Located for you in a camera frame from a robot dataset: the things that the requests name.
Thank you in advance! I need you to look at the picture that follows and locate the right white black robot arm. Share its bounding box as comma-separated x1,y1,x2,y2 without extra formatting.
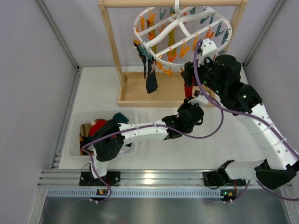
181,55,299,189

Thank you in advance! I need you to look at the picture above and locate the mustard yellow sock right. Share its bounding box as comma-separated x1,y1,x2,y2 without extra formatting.
168,29,177,56

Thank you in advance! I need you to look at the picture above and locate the mustard yellow sock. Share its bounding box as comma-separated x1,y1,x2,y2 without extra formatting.
168,29,177,56
146,20,157,56

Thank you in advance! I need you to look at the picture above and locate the dark patterned sock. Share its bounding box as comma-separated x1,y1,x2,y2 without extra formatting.
146,59,158,94

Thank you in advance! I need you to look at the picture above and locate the aluminium rail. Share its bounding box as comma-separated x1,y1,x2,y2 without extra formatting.
37,169,290,187

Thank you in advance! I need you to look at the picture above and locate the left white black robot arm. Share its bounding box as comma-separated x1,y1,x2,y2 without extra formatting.
90,100,204,179

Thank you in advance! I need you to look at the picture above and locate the purple cable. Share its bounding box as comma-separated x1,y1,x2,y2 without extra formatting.
193,39,299,202
80,92,225,201

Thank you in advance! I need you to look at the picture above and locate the white clip hanger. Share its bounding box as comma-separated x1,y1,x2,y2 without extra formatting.
133,1,232,76

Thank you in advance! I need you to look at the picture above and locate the dark navy sock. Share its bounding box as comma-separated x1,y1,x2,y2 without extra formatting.
133,39,147,79

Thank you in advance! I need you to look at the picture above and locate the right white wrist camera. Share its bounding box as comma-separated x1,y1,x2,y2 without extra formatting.
197,38,217,67

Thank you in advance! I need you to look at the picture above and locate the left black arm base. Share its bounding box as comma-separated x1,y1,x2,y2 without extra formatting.
79,171,121,187

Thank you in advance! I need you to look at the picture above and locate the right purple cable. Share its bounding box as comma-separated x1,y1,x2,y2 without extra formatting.
193,39,299,202

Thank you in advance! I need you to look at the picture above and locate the perforated cable duct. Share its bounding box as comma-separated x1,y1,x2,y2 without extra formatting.
46,188,236,199

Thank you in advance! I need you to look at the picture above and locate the mustard yellow sock left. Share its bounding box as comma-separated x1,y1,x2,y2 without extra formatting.
146,20,157,56

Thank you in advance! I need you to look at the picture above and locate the red sock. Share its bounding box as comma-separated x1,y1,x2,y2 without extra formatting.
88,119,107,138
184,82,194,99

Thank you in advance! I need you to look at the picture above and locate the translucent plastic bin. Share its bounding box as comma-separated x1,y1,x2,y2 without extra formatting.
65,108,139,159

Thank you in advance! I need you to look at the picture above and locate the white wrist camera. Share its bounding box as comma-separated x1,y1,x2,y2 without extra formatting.
197,38,217,67
188,91,209,107

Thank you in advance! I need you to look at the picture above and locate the wooden hanger stand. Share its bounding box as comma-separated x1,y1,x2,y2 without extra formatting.
98,0,247,107

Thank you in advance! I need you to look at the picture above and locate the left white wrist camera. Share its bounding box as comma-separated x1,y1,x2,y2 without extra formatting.
188,91,209,107

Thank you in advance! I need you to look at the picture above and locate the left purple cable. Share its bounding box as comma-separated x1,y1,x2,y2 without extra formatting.
80,92,225,201

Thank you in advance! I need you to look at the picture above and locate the green christmas sock in bin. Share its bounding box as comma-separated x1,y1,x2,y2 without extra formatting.
113,112,129,124

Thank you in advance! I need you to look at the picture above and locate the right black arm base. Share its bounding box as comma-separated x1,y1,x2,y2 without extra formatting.
202,171,246,187

